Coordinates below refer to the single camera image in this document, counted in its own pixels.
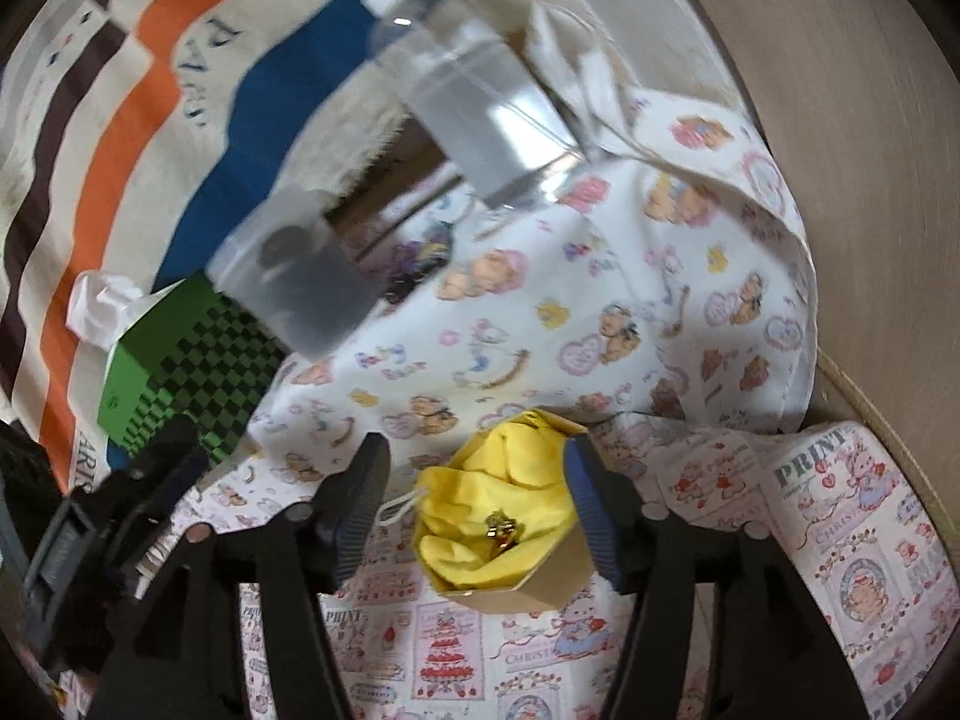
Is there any cream striped cloth bag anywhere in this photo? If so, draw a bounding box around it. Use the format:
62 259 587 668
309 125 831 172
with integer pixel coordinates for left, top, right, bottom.
0 0 466 496

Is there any gold jewelry piece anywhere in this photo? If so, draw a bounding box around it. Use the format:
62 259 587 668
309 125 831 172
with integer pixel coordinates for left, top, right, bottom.
484 511 520 552

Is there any green black checkered box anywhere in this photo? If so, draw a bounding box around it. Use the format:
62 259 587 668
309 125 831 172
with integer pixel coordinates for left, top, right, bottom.
96 271 297 466

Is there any white bear printed cloth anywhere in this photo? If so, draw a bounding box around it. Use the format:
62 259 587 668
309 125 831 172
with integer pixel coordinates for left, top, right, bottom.
247 82 818 481

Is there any hexagonal cardboard box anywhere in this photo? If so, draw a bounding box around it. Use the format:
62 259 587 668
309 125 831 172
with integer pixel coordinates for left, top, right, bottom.
412 409 601 616

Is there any clear spray bottle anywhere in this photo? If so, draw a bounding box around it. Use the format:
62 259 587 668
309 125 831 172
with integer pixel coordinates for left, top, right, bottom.
341 0 587 209

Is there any yellow drawstring pouch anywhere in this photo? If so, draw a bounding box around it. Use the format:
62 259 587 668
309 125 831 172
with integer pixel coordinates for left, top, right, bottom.
375 411 580 590

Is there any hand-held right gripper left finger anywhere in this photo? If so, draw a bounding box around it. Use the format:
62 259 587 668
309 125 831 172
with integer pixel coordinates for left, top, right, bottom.
94 431 392 720

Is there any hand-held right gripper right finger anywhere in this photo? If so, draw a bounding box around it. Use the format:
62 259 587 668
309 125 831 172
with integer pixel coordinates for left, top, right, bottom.
564 436 878 720

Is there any clear plastic container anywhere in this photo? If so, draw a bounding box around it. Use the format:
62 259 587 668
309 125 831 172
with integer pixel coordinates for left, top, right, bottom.
206 187 391 361

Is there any pink printed tablecloth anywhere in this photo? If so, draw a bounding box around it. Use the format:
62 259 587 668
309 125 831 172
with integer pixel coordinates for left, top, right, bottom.
45 420 953 720

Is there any white crumpled tissue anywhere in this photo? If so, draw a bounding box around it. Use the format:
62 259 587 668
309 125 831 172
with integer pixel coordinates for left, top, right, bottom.
67 270 158 350

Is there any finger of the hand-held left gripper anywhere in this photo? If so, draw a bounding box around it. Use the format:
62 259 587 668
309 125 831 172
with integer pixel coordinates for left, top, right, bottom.
90 414 215 563

